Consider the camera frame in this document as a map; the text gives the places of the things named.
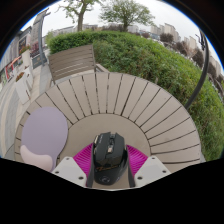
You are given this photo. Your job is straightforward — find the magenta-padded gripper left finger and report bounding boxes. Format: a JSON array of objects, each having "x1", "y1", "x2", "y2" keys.
[{"x1": 51, "y1": 142, "x2": 97, "y2": 188}]

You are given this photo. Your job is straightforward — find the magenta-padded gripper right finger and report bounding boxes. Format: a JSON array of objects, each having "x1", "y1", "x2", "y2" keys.
[{"x1": 125, "y1": 143, "x2": 173, "y2": 188}]

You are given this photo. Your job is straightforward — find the black computer mouse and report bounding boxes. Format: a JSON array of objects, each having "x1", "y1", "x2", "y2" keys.
[{"x1": 92, "y1": 131, "x2": 129, "y2": 186}]

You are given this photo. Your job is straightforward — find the lilac mouse pad with wrist rest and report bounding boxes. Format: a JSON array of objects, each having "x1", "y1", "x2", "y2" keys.
[{"x1": 19, "y1": 106, "x2": 69, "y2": 173}]

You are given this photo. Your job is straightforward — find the white planter box with flowers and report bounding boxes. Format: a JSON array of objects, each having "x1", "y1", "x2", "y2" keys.
[
  {"x1": 14, "y1": 71, "x2": 33, "y2": 106},
  {"x1": 19, "y1": 44, "x2": 34, "y2": 73}
]

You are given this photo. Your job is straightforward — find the brown slatted chair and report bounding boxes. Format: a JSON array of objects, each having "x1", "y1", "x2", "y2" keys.
[{"x1": 47, "y1": 44, "x2": 109, "y2": 86}]

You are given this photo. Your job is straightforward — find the green hedge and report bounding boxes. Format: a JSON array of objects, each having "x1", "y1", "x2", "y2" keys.
[{"x1": 46, "y1": 30, "x2": 224, "y2": 161}]

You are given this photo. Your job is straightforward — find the dark curved pole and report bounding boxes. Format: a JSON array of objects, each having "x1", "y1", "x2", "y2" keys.
[{"x1": 184, "y1": 29, "x2": 210, "y2": 110}]

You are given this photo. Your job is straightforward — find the grey storefront building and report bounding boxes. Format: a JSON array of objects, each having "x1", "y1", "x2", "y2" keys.
[{"x1": 0, "y1": 25, "x2": 33, "y2": 88}]

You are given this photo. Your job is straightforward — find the distant apartment buildings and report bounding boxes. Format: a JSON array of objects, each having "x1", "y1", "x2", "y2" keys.
[{"x1": 53, "y1": 22, "x2": 223, "y2": 74}]

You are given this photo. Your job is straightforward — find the tall grey sign pillar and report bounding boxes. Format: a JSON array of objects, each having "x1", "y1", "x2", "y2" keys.
[{"x1": 31, "y1": 8, "x2": 51, "y2": 69}]

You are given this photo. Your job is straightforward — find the sparse-leaved tree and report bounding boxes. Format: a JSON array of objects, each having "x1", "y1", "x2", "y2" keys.
[{"x1": 58, "y1": 0, "x2": 104, "y2": 33}]

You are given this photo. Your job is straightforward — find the leafy green tree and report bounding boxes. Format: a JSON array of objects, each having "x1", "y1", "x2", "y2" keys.
[{"x1": 98, "y1": 0, "x2": 155, "y2": 33}]

